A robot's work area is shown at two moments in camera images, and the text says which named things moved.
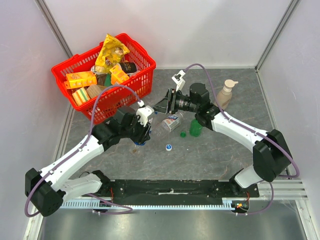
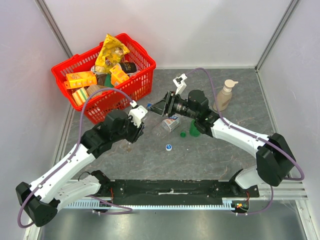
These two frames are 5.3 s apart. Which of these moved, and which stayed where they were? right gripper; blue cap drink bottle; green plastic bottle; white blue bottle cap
Moved: blue cap drink bottle
Stayed: white blue bottle cap; right gripper; green plastic bottle
